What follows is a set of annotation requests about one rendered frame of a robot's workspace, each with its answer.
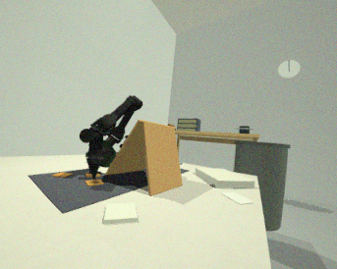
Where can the pale beige rectangular box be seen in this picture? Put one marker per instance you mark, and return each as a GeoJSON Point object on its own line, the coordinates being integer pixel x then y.
{"type": "Point", "coordinates": [222, 178]}

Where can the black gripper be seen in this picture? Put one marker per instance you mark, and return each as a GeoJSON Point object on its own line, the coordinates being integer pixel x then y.
{"type": "Point", "coordinates": [94, 158]}

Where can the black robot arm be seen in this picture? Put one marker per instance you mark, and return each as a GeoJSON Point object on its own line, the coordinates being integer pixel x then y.
{"type": "Point", "coordinates": [106, 124]}

